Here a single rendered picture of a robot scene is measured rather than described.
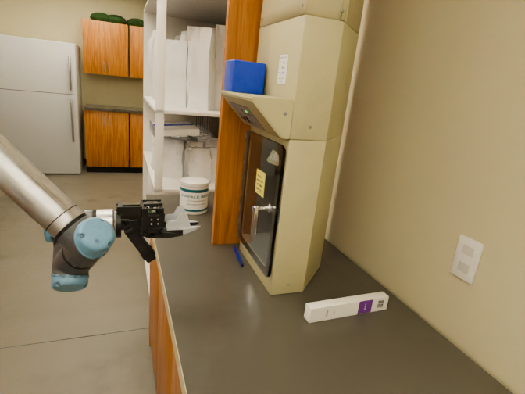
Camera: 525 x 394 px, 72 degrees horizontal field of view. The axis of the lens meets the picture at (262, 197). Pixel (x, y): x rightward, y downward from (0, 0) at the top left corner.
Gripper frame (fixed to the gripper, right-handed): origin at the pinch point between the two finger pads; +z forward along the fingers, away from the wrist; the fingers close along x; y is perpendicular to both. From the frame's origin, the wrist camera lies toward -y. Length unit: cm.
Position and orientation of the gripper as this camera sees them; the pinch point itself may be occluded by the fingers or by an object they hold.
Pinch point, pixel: (194, 227)
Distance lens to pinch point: 101.4
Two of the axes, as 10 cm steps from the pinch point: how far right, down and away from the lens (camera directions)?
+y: 1.0, -9.5, -3.0
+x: -3.5, -3.1, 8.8
